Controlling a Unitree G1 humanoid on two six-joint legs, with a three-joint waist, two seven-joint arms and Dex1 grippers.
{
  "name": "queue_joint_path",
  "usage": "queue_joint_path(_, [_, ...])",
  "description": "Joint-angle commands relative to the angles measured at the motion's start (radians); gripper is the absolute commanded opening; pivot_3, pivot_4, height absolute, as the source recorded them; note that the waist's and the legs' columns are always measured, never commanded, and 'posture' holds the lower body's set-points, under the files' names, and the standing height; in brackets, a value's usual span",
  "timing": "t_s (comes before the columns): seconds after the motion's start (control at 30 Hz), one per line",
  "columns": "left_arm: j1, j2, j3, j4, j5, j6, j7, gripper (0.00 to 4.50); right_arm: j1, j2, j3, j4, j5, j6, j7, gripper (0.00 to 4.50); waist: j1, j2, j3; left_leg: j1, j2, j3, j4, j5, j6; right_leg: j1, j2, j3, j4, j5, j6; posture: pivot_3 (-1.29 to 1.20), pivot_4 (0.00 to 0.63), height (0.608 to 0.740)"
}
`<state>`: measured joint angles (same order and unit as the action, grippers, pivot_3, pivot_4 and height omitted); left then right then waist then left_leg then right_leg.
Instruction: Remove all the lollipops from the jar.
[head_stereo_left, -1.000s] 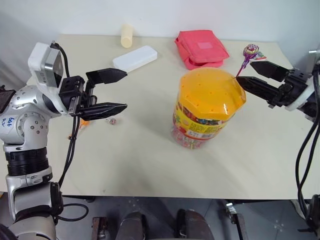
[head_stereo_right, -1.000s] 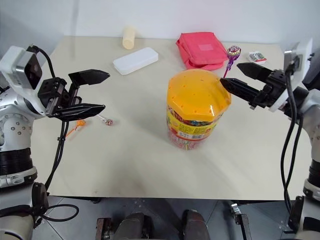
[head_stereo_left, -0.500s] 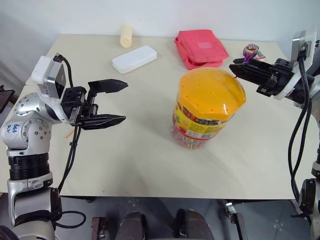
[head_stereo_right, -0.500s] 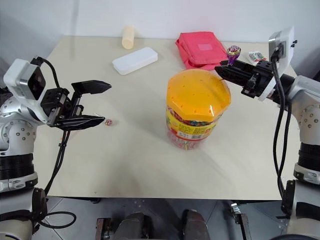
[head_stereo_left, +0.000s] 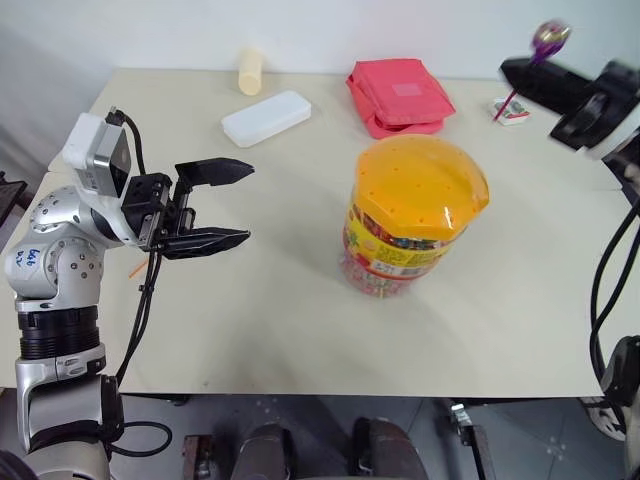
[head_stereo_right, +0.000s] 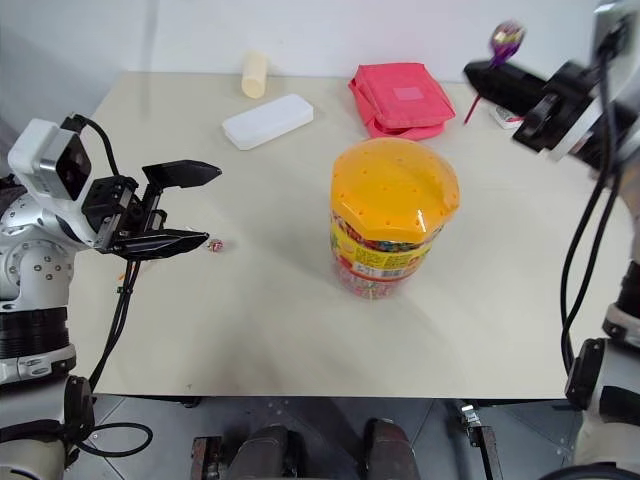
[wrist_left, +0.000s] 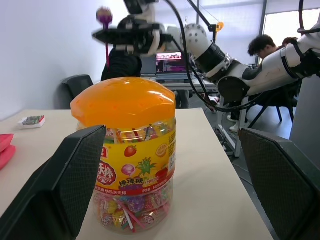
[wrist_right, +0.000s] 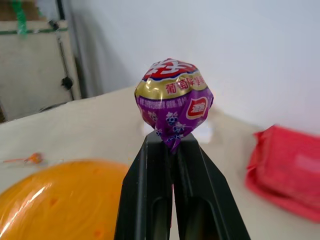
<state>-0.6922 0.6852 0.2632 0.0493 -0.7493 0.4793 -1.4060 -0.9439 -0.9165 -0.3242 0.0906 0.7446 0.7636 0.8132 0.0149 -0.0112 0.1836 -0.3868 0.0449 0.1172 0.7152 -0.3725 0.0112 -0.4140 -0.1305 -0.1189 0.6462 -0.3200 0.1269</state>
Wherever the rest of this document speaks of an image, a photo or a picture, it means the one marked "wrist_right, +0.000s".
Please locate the orange plastic bowl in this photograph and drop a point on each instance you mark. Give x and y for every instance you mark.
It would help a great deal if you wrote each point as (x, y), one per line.
(62, 200)

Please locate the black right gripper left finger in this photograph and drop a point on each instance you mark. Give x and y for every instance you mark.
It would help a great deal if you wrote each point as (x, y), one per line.
(143, 190)

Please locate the black metal frame post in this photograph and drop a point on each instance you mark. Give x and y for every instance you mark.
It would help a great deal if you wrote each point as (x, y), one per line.
(65, 50)

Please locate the red plastic snack packet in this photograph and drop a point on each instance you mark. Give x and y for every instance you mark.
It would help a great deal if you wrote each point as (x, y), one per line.
(285, 172)

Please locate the beige cabinet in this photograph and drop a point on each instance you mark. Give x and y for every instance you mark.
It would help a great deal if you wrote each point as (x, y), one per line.
(32, 62)

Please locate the purple lollipop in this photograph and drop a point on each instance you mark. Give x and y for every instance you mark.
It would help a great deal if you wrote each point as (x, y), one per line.
(172, 100)

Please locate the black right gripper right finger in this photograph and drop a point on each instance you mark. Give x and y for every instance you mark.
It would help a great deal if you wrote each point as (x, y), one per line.
(205, 195)

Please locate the orange wrapped lollipop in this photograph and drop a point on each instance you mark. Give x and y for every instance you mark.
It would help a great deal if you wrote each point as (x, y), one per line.
(33, 158)

